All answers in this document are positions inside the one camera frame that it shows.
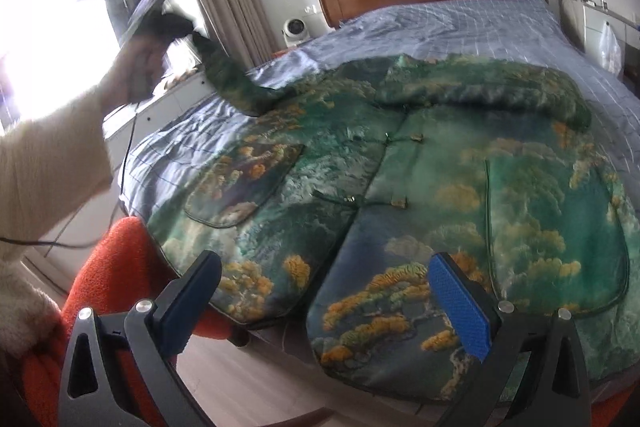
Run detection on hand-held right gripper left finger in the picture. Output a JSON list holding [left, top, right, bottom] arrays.
[[57, 250, 223, 427]]

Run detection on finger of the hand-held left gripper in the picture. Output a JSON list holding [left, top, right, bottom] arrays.
[[189, 31, 213, 54]]

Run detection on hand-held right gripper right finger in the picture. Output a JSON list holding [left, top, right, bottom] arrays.
[[427, 253, 594, 427]]

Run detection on green patterned padded jacket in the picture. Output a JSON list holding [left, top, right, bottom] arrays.
[[147, 33, 632, 403]]

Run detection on person's left forearm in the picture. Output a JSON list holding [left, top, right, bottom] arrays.
[[0, 91, 116, 262]]

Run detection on person's left hand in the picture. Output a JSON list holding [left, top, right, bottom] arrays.
[[99, 34, 169, 108]]

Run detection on white low drawer cabinet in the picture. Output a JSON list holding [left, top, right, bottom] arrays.
[[102, 68, 222, 144]]

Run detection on orange fleece pants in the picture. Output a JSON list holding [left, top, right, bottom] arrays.
[[22, 216, 237, 427]]

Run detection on window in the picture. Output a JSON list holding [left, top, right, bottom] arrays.
[[0, 0, 168, 128]]

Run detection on white desk fan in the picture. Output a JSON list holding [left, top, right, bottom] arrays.
[[281, 18, 311, 48]]

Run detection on left arm cream sleeve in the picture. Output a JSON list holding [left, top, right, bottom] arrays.
[[0, 102, 138, 250]]

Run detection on white fluffy coat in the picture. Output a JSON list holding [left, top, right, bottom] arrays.
[[0, 251, 65, 360]]

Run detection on bed with blue checked sheet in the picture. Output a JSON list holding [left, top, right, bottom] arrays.
[[122, 0, 640, 385]]

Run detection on white plastic bag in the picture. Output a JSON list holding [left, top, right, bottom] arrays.
[[598, 21, 624, 73]]

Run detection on white and grey dresser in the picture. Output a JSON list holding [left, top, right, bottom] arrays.
[[556, 0, 640, 78]]

